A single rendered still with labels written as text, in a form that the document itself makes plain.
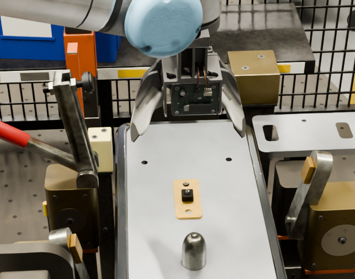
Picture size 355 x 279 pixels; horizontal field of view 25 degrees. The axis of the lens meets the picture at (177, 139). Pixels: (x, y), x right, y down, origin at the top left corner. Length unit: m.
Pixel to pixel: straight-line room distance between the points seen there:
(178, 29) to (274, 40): 0.76
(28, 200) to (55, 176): 0.51
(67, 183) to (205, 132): 0.28
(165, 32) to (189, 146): 0.54
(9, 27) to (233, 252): 0.59
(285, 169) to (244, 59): 0.22
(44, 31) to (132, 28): 0.69
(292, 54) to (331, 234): 0.43
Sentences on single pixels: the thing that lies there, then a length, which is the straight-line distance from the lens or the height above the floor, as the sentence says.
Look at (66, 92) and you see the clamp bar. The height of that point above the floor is 1.20.
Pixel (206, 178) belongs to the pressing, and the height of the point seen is 1.00.
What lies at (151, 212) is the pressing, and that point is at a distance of 1.15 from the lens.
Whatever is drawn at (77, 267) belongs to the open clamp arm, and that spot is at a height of 1.06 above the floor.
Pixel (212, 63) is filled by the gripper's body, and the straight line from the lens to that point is 1.00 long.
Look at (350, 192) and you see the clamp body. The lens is 1.14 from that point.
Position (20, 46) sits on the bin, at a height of 1.06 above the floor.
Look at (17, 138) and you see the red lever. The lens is 1.09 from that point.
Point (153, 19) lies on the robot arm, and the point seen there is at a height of 1.42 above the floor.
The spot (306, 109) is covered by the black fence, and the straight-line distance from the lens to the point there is 1.79.
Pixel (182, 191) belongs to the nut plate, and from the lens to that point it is 1.16.
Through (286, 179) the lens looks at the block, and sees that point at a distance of 1.25.
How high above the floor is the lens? 1.77
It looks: 37 degrees down
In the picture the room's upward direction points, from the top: straight up
